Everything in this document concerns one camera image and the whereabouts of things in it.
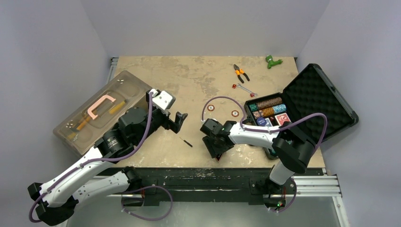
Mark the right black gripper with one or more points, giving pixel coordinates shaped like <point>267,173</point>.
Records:
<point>212,144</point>

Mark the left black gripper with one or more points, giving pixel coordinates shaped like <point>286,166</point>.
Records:
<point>174,126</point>

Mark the red poker chip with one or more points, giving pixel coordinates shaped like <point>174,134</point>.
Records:
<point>210,108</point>
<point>235,113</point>

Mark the red playing card deck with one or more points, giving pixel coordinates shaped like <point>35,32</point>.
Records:
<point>282,118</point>

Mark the red triangular dealer button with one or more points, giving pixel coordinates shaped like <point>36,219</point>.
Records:
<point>218,158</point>

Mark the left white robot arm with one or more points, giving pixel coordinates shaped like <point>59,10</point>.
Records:
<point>56,200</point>

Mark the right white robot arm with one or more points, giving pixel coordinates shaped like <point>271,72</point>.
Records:
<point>290,144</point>

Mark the small black screwdriver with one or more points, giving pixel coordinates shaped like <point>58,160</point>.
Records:
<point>188,143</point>

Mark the blue small blind button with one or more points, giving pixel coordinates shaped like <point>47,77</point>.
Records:
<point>261,121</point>

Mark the blue playing card deck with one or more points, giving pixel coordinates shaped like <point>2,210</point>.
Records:
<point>268,122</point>

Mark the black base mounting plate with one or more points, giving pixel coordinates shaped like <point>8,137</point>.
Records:
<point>242,185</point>

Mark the silver wrench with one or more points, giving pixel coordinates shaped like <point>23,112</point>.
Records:
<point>245,89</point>

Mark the teal poker chip row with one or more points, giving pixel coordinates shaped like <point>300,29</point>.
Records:
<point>281,108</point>

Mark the orange black pliers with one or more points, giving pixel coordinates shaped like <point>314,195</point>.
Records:
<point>239,72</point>

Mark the translucent brown tool box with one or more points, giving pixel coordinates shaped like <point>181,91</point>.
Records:
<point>83,127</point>

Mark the green plastic toy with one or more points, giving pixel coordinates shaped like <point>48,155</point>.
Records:
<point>271,62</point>

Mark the black foam-lined poker case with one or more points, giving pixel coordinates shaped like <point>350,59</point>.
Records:
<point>311,91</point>

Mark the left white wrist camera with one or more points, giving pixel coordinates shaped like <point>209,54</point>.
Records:
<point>161,99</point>

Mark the aluminium frame rail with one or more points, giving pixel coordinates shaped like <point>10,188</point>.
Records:
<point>312,201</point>

